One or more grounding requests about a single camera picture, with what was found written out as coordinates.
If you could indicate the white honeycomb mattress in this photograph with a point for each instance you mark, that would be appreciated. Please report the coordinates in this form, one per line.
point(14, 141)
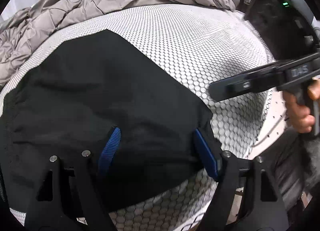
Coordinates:
point(195, 46)

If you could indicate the grey rumpled duvet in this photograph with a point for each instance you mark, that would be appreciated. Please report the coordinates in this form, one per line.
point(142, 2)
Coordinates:
point(28, 28)

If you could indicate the black pants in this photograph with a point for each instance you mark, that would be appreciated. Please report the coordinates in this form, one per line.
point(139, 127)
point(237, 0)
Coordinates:
point(74, 99)

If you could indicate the person's right hand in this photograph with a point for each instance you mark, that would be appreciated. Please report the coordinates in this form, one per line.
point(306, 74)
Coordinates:
point(300, 116)

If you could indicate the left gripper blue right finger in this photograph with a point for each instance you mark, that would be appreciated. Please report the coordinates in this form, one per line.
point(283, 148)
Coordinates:
point(262, 206)

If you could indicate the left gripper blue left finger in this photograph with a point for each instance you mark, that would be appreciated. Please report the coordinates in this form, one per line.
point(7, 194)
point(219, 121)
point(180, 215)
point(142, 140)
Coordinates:
point(67, 196)

